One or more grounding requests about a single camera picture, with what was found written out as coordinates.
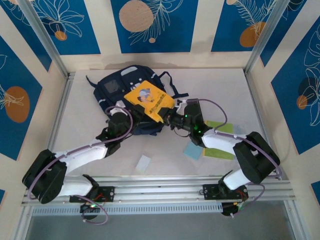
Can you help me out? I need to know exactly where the yellow cartoon cover book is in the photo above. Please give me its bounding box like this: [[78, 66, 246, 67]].
[[123, 79, 175, 124]]

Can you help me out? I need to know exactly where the navy blue backpack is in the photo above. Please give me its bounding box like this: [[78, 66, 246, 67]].
[[86, 65, 190, 137]]

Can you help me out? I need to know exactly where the green notebook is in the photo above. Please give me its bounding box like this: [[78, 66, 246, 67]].
[[201, 120, 236, 161]]

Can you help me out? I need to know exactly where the light blue sticky note pad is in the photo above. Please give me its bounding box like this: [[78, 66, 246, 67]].
[[183, 142, 203, 161]]

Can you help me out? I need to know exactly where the white card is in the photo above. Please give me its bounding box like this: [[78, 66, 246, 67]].
[[135, 154, 153, 173]]

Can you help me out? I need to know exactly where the black left controller board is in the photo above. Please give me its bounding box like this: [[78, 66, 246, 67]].
[[79, 202, 101, 221]]

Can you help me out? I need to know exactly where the black controller board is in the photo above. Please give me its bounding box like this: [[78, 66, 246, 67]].
[[79, 202, 101, 221], [221, 201, 245, 218]]

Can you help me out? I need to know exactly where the black right controller board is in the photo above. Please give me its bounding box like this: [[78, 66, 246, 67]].
[[221, 201, 245, 218]]

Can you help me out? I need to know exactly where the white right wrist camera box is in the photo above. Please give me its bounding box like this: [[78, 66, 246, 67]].
[[174, 98, 200, 111]]

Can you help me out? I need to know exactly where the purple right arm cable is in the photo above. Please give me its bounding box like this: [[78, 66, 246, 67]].
[[197, 99, 283, 217]]

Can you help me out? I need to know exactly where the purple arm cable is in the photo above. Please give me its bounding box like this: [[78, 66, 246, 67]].
[[27, 106, 133, 225], [197, 99, 283, 217]]

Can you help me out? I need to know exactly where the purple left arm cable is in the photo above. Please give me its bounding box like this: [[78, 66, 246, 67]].
[[27, 106, 133, 225]]

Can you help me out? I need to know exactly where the aluminium side rail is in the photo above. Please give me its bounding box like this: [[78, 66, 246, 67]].
[[244, 71, 282, 180], [36, 71, 76, 186]]

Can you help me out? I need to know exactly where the aluminium rail beam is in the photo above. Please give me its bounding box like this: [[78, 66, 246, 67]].
[[20, 174, 297, 208]]

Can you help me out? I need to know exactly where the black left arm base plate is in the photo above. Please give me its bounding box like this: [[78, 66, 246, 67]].
[[69, 185, 116, 203]]

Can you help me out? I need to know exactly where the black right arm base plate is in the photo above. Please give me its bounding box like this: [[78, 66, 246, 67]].
[[202, 183, 250, 201]]

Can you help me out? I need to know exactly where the grey slotted cable duct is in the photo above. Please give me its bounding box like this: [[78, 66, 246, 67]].
[[31, 202, 224, 216]]

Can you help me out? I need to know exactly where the aluminium frame post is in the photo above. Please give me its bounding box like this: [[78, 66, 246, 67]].
[[17, 0, 70, 78], [244, 0, 290, 76]]

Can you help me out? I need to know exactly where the short aluminium frame leg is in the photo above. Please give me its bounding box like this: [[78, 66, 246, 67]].
[[283, 199, 302, 240], [12, 204, 35, 240]]

